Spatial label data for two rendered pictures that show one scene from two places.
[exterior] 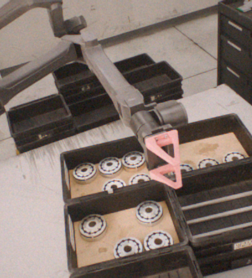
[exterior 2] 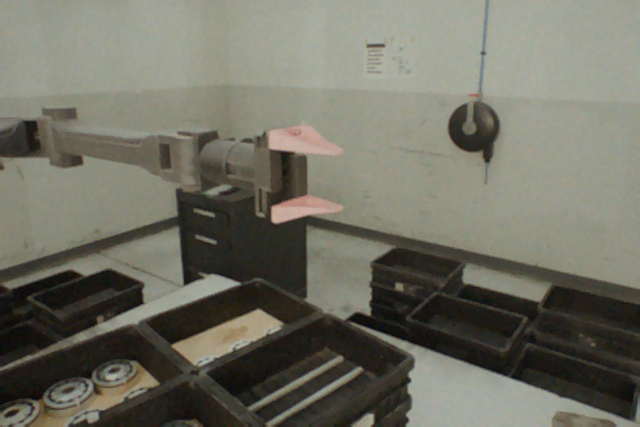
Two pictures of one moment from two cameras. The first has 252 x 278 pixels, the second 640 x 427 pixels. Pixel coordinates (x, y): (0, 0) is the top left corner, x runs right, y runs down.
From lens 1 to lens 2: 0.51 m
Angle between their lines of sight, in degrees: 42
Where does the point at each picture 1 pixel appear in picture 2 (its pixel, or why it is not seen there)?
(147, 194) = (165, 410)
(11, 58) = not seen: outside the picture
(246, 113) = not seen: hidden behind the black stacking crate
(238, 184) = (299, 364)
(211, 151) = (241, 336)
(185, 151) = (200, 344)
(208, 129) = (227, 307)
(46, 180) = not seen: outside the picture
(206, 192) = (258, 387)
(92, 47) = (67, 120)
